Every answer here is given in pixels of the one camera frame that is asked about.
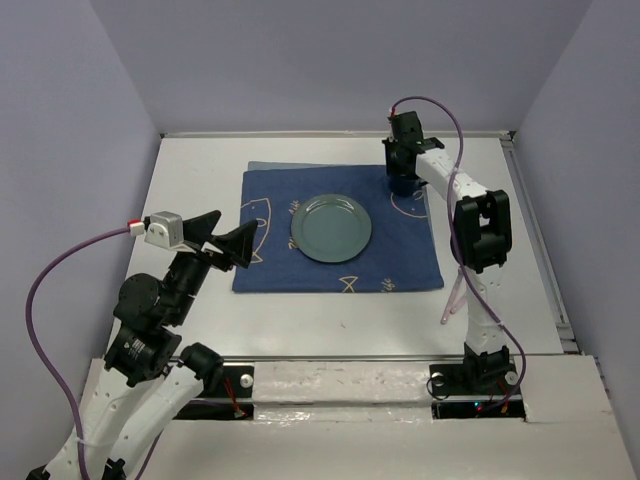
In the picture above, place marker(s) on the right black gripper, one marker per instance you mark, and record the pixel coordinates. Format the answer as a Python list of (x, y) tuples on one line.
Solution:
[(393, 168)]

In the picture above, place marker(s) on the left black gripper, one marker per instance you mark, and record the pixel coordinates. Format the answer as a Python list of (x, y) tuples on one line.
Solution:
[(238, 242)]

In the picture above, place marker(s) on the dark blue mug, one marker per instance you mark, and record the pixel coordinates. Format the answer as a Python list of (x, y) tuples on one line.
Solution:
[(402, 186)]

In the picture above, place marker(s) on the blue embroidered cloth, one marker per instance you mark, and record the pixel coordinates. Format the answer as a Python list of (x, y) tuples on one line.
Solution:
[(400, 257)]

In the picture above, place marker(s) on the teal ceramic plate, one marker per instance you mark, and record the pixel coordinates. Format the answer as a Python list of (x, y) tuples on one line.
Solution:
[(331, 228)]

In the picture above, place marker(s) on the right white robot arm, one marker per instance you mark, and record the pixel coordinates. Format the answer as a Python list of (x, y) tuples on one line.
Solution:
[(481, 239)]

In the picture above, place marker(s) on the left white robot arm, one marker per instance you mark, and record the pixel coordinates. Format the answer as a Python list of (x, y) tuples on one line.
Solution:
[(147, 376)]

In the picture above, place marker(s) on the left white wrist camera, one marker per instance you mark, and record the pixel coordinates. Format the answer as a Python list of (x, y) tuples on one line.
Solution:
[(162, 229)]

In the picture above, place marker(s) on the pink handled fork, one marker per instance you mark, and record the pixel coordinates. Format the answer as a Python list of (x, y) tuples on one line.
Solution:
[(452, 299)]

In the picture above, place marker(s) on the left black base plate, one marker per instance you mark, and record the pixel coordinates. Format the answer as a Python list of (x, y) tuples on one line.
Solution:
[(229, 399)]

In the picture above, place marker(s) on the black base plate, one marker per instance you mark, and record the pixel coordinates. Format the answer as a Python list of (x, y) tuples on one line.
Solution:
[(229, 399), (453, 398)]

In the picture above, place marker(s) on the pink handled spoon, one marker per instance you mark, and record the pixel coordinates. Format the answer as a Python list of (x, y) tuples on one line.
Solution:
[(458, 304)]

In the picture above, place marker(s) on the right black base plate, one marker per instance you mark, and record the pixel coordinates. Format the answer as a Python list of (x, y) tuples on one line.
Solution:
[(453, 398)]

